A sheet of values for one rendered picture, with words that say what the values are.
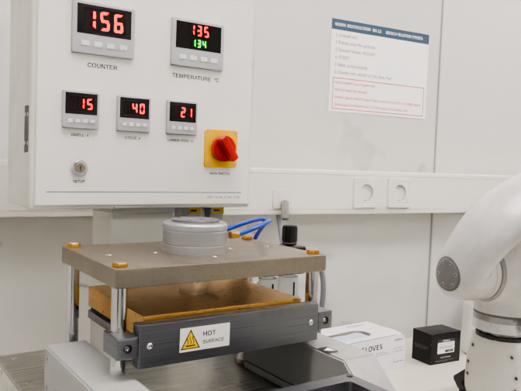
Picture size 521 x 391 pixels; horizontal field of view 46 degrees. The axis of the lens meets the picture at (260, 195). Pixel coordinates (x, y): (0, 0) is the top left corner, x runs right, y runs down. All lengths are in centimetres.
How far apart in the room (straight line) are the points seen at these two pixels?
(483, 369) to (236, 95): 54
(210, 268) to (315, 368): 19
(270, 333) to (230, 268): 9
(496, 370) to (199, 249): 47
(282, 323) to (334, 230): 76
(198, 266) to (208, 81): 34
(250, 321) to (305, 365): 12
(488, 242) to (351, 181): 63
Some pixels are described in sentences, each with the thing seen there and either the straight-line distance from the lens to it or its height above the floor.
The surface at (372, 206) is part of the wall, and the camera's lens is 145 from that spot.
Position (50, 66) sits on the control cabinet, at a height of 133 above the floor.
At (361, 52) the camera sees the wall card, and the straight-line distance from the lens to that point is 151.
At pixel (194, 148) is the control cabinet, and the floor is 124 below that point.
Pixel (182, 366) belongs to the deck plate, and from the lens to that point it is 91.
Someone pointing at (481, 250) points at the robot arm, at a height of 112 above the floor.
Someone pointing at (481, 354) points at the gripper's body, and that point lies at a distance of 98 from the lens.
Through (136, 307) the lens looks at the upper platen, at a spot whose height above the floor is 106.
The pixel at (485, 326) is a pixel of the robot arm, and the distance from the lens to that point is 94.
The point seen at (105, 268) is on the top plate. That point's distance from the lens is 66.
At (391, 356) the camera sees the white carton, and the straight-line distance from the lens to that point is 137.
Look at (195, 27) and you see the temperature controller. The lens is 91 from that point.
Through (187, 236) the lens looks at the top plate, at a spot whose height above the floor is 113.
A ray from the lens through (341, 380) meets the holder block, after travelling 68.
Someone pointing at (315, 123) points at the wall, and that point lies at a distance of 142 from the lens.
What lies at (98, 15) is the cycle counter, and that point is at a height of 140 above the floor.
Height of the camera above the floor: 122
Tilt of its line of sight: 3 degrees down
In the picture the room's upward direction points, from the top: 2 degrees clockwise
